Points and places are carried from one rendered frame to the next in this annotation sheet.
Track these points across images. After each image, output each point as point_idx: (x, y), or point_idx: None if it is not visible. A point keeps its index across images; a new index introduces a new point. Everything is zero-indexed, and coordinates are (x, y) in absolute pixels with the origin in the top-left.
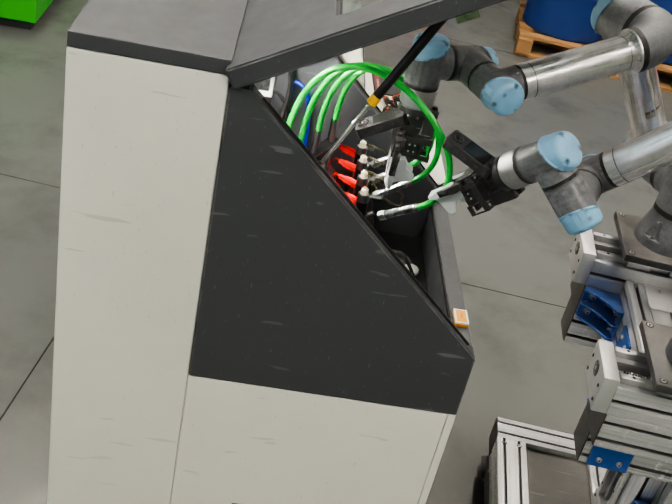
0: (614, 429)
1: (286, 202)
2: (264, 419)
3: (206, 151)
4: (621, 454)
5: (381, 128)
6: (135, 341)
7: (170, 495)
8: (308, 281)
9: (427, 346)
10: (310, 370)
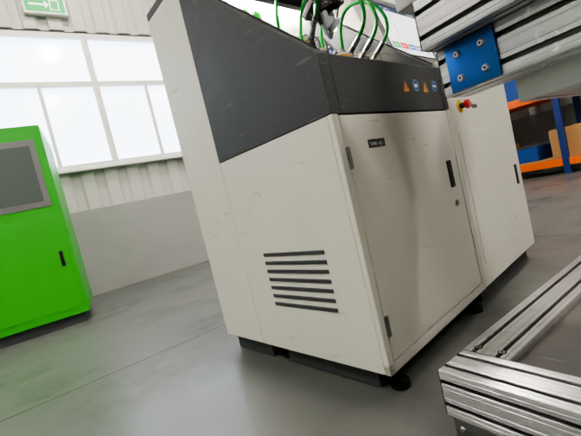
0: (429, 12)
1: (207, 25)
2: (251, 177)
3: (181, 27)
4: (479, 52)
5: (309, 3)
6: (201, 152)
7: (242, 255)
8: (229, 65)
9: (289, 64)
10: (252, 127)
